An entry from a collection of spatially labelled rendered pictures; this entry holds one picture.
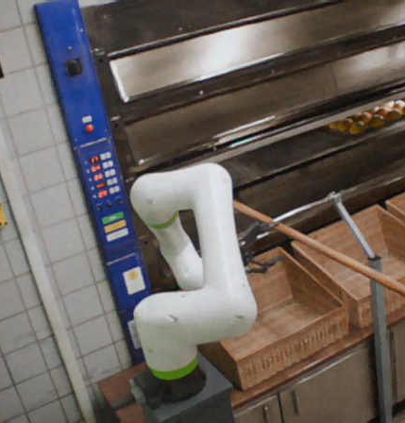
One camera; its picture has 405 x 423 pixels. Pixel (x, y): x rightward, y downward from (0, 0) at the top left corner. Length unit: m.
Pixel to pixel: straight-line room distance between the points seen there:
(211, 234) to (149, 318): 0.28
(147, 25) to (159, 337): 1.41
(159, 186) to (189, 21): 1.04
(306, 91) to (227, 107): 0.40
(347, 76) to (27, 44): 1.49
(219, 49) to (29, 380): 1.60
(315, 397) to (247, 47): 1.51
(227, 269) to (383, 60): 1.90
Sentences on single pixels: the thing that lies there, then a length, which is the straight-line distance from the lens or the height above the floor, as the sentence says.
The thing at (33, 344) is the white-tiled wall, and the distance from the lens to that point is 2.69.
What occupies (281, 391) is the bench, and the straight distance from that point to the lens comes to 2.62.
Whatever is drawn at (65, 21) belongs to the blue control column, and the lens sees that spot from 2.38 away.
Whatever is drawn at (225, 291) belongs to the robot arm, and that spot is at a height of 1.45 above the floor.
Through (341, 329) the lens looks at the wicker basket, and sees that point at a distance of 2.73.
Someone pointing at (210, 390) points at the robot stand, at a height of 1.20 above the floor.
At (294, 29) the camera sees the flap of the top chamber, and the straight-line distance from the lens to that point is 2.85.
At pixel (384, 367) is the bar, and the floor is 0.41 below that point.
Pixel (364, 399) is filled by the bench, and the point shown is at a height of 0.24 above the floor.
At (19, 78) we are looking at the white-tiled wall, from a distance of 2.38.
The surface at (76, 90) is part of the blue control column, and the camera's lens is 2.40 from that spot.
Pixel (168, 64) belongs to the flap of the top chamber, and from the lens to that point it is 2.56.
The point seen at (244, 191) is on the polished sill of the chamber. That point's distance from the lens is 2.81.
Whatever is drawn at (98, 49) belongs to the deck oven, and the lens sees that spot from 2.45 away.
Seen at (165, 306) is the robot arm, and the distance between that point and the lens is 1.48.
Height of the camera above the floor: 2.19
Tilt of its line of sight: 22 degrees down
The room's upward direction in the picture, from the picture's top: 12 degrees counter-clockwise
